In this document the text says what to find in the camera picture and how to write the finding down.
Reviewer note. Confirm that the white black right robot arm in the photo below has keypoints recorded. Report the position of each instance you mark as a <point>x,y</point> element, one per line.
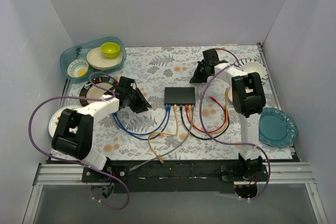
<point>248,101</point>

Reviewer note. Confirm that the black rimmed cream plate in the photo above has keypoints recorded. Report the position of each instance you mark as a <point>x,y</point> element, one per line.
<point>95,92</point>

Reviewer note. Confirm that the watermelon print white plate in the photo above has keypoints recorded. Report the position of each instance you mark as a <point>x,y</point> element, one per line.
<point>56,116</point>

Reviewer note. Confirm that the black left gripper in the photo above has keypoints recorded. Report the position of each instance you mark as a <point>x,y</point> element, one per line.
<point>134,98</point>

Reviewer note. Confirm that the cream plate in tray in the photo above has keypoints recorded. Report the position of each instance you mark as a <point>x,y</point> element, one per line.
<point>98,60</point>

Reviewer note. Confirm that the lime green bowl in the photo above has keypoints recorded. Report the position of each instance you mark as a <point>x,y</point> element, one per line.
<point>110,49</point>

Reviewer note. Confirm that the teal plastic tray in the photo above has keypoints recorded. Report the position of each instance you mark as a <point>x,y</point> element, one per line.
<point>81,51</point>

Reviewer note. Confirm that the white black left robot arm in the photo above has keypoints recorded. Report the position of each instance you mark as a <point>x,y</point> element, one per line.
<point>74,132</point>

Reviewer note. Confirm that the white bowl on striped plate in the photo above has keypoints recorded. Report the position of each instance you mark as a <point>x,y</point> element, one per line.
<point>257,67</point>

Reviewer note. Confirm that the white blue patterned bowl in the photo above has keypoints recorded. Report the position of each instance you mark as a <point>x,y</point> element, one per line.
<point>78,68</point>

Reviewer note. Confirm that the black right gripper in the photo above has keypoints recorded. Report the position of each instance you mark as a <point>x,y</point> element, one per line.
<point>202,68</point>

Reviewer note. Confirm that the floral patterned table mat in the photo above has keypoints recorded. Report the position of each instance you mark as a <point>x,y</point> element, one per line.
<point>141,136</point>

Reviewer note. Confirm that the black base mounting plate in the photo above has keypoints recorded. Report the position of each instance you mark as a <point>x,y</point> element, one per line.
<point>179,176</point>

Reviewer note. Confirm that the black network switch box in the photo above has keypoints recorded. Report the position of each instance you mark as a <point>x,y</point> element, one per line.
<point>179,96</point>

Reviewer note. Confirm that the teal scalloped plate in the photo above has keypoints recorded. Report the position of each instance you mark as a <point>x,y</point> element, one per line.
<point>276,128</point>

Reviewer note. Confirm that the blue striped white plate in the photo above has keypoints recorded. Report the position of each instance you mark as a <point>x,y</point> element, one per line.
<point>239,64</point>

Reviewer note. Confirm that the aluminium frame rail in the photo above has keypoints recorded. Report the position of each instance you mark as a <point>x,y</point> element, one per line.
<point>51,174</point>

